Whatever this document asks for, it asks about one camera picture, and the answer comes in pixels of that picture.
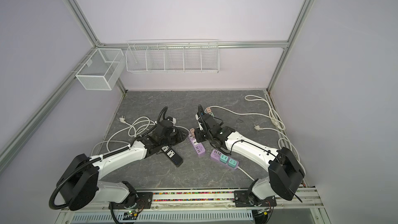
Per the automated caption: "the pink plug adapter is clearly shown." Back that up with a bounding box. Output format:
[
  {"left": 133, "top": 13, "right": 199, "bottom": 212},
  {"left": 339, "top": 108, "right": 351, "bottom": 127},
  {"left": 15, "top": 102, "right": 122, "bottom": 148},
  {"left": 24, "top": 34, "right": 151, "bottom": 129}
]
[{"left": 190, "top": 128, "right": 195, "bottom": 137}]

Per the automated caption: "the white wire shelf basket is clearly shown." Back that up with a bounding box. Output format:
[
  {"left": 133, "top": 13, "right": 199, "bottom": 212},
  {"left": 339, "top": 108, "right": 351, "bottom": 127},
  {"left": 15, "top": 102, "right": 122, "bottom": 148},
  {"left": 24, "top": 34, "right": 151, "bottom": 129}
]
[{"left": 125, "top": 39, "right": 220, "bottom": 73}]

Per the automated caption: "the white power cable with plug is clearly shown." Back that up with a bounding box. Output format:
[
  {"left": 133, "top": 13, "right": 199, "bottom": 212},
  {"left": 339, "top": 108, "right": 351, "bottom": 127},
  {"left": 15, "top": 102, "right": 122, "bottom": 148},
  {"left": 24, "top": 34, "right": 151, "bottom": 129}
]
[{"left": 90, "top": 116, "right": 190, "bottom": 159}]

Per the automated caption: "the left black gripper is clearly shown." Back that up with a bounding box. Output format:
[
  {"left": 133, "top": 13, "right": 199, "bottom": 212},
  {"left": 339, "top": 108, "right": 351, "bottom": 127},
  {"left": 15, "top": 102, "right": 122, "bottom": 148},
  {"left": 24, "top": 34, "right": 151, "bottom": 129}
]
[{"left": 160, "top": 128, "right": 189, "bottom": 147}]

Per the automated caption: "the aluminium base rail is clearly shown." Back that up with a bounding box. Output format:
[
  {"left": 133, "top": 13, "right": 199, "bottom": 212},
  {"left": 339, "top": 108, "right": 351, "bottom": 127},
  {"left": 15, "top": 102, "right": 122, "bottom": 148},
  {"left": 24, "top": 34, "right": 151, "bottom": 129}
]
[{"left": 56, "top": 185, "right": 331, "bottom": 224}]

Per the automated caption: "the white mesh box basket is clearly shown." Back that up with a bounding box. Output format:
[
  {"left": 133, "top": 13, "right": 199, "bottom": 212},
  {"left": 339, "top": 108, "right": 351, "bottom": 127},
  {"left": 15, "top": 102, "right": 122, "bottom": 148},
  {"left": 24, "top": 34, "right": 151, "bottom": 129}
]
[{"left": 75, "top": 48, "right": 126, "bottom": 91}]

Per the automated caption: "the long white cable right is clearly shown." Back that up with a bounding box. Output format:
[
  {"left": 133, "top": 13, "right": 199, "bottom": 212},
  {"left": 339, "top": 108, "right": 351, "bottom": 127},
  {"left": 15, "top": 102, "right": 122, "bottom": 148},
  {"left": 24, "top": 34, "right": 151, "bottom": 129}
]
[{"left": 209, "top": 94, "right": 307, "bottom": 181}]

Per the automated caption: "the black power strip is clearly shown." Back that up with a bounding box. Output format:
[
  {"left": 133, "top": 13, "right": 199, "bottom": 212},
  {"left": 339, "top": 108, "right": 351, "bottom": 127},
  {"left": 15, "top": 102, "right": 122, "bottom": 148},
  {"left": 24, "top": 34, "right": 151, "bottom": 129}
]
[{"left": 161, "top": 145, "right": 183, "bottom": 168}]

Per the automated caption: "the purple power strip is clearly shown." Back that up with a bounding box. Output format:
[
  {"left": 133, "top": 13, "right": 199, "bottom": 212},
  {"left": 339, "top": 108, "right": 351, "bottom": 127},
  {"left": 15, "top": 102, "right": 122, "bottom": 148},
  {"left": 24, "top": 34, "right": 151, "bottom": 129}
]
[
  {"left": 188, "top": 134, "right": 206, "bottom": 156},
  {"left": 210, "top": 149, "right": 239, "bottom": 170}
]

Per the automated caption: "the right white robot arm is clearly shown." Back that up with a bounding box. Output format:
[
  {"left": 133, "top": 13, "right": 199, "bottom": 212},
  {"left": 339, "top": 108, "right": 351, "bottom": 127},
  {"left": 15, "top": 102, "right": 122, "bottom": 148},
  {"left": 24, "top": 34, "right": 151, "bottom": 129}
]
[{"left": 195, "top": 105, "right": 305, "bottom": 206}]

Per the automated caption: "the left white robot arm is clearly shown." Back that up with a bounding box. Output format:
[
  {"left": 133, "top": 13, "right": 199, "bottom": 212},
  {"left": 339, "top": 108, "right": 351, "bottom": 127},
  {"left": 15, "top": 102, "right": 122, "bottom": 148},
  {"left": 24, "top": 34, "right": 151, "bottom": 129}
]
[{"left": 48, "top": 107, "right": 190, "bottom": 211}]

